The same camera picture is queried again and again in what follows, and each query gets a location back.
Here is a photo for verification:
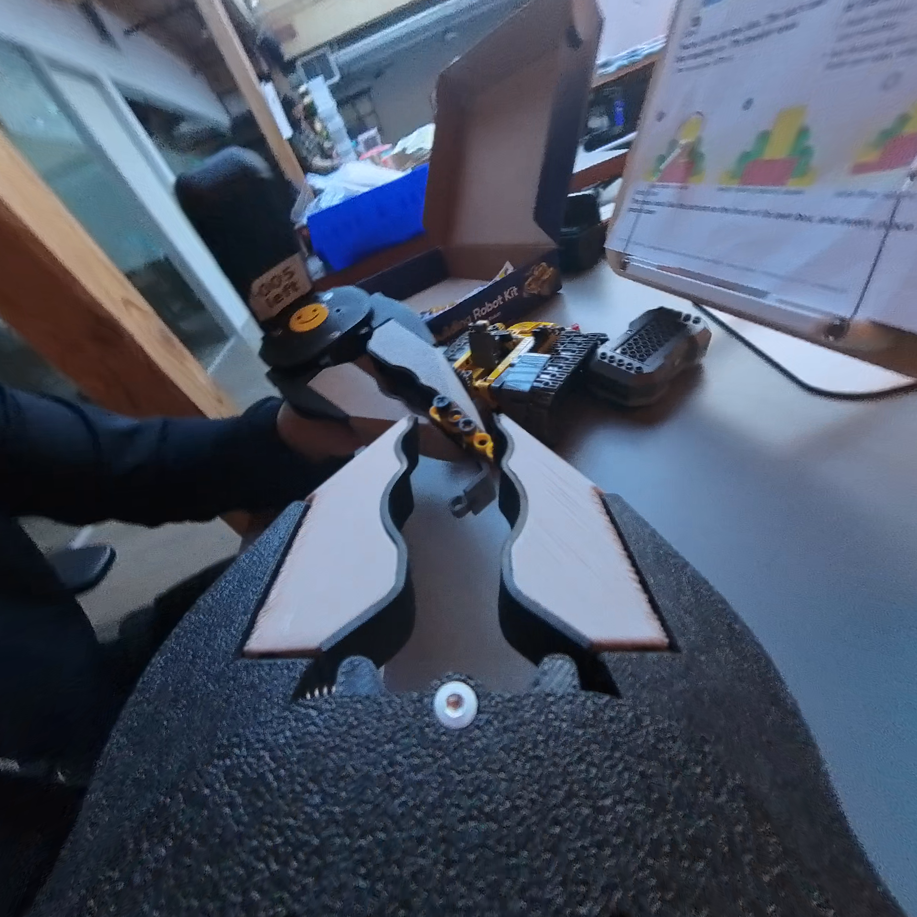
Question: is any grey desk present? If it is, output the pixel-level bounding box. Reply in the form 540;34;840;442
236;251;917;917

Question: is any brown cardboard box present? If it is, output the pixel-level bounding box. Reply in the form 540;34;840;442
421;0;604;250

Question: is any person's left forearm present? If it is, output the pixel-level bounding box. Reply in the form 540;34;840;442
0;383;348;530

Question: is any black office chair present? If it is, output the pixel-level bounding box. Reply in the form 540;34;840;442
50;543;117;593

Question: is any wooden table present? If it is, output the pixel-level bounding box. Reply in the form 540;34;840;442
0;129;239;421

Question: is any black device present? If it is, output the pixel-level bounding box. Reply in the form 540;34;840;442
557;189;608;275

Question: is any black yellow toy block vehicle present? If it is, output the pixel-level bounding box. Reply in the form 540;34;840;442
443;321;611;432

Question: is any blue storage bin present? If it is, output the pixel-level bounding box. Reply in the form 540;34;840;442
306;163;431;273

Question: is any dark grey studded block shell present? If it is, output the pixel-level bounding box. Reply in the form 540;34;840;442
586;306;713;407

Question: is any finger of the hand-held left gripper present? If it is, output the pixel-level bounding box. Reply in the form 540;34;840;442
365;319;490;438

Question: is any person's dark clothed body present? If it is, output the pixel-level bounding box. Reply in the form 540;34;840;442
0;516;155;917

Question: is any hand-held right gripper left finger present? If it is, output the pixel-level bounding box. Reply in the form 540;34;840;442
244;416;422;659

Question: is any instruction sheet on stand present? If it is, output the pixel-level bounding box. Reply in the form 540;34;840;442
604;0;917;400

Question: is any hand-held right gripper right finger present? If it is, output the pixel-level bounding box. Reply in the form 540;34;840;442
493;414;672;653

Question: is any small black yellow block assembly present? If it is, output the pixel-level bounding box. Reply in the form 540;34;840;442
428;396;499;518

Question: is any person's left hand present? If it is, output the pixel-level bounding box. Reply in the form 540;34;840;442
276;400;468;468

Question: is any printed instruction sheet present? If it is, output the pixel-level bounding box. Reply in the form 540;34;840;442
615;0;917;318

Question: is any white plastic bag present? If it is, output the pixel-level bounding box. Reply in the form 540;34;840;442
314;159;413;196

